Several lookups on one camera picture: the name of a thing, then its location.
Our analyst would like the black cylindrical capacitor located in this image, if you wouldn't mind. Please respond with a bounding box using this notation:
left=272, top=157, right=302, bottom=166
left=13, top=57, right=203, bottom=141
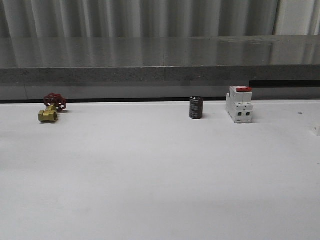
left=189, top=96, right=204, bottom=120

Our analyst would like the grey stone counter ledge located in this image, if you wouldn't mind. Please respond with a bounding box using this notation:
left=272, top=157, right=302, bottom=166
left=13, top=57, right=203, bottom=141
left=0, top=35, right=320, bottom=87

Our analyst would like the brass valve red handwheel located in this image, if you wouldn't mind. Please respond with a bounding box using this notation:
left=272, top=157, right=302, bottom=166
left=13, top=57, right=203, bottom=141
left=38, top=93, right=67, bottom=123

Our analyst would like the white plastic block at edge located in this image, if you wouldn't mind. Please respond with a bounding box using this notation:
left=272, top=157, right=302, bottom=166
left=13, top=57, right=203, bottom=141
left=310, top=124, right=320, bottom=136

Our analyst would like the white circuit breaker red switch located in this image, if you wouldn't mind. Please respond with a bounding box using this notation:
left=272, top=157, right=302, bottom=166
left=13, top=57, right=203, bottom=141
left=226, top=86, right=254, bottom=124

